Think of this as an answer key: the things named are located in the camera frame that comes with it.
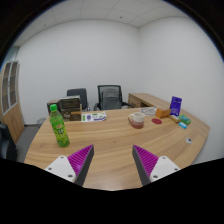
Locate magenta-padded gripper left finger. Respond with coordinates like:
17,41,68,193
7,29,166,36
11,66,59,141
43,143,95,187

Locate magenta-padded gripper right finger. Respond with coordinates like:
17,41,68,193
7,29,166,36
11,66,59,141
131,143,182,187

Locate green drink bottle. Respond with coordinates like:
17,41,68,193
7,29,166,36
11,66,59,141
49,103,71,148

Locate white and maroon mug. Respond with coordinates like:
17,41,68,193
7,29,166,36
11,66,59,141
127,111,146,130

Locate brown flat carton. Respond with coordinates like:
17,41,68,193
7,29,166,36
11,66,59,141
61,110,83,122

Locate white leaflet with green print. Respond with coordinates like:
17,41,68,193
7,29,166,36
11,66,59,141
80,111,108,123

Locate tan labelled packet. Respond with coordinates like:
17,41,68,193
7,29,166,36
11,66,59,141
168,114,182,124

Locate grey waste bin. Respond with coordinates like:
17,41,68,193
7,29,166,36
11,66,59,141
36,117,47,129

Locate green packet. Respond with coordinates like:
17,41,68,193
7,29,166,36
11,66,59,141
178,114,192,126

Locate purple standing pouch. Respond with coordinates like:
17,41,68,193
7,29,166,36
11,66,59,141
169,95,183,117

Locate wooden side desk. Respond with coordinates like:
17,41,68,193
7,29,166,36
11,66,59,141
127,92,174,110

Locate black office chair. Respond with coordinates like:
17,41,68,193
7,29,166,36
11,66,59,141
66,87,91,112

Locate grey mesh office chair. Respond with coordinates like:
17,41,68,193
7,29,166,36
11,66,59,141
92,84,134,112

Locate black sofa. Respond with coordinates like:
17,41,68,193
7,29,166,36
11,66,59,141
0,121,18,160

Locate wooden shelf cabinet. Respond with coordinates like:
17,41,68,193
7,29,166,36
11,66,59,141
0,59,26,144

